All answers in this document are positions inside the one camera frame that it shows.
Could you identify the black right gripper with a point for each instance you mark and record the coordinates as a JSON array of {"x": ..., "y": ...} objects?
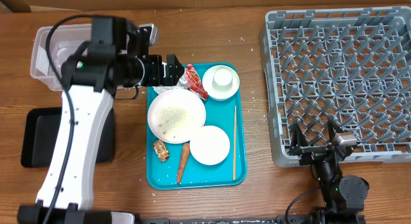
[{"x": 298, "y": 146}]

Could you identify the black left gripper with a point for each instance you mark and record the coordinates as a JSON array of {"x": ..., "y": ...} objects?
[{"x": 157, "y": 78}]

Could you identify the red snack wrapper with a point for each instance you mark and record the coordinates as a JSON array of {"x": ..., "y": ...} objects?
[{"x": 191, "y": 80}]

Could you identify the large white plate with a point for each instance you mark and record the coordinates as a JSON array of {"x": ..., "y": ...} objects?
[{"x": 177, "y": 98}]

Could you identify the pile of rice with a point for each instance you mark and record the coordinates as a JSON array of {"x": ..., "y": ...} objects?
[{"x": 172, "y": 119}]

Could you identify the orange carrot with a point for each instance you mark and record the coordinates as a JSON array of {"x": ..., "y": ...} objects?
[{"x": 183, "y": 161}]

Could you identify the brown walnut food scrap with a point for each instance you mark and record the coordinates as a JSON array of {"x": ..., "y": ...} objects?
[{"x": 161, "y": 150}]

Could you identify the white napkin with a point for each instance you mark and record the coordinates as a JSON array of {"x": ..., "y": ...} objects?
[{"x": 161, "y": 89}]

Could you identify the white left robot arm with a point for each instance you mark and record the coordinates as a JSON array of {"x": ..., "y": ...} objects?
[{"x": 66, "y": 195}]

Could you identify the grey dishwasher rack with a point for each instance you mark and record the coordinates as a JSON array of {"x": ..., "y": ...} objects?
[{"x": 348, "y": 65}]

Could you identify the white upturned cup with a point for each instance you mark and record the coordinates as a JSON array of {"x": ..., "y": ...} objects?
[{"x": 222, "y": 78}]

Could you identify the pale green saucer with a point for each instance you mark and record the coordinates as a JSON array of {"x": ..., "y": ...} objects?
[{"x": 217, "y": 93}]

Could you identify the teal serving tray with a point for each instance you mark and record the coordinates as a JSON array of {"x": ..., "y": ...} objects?
[{"x": 163, "y": 175}]

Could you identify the wooden chopstick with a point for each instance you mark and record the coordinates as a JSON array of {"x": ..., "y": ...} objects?
[{"x": 234, "y": 144}]

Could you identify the small white plate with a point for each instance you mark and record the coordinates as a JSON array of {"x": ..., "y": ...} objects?
[{"x": 210, "y": 145}]

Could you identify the clear plastic bin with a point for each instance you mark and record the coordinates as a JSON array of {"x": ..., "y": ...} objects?
[{"x": 48, "y": 57}]

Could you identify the black tray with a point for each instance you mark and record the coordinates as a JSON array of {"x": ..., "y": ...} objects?
[{"x": 41, "y": 132}]

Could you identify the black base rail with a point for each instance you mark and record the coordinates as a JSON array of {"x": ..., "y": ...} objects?
[{"x": 224, "y": 221}]

